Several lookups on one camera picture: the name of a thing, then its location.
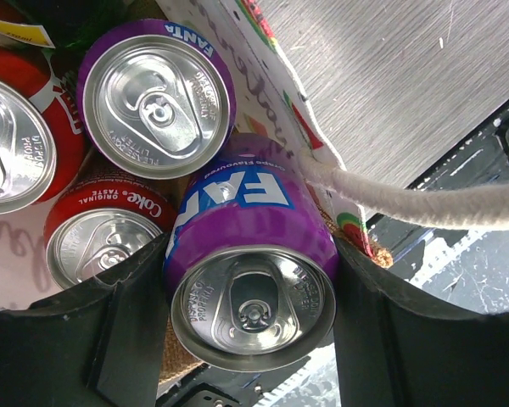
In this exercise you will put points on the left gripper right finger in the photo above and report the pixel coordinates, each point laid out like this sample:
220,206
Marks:
399,346

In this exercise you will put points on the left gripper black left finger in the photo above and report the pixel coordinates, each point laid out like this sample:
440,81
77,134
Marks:
98,343

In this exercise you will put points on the red cola can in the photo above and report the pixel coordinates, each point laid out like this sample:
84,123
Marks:
42,140
102,219

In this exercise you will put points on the purple soda can front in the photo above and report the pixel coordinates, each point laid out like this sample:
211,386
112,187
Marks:
250,263

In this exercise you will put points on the purple Fanta can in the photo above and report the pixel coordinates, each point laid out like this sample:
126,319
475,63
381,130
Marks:
156,98

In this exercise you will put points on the brown canvas tote bag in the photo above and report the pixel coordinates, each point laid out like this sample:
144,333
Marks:
243,38

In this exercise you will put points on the green glass bottle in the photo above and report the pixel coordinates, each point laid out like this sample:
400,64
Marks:
71,25

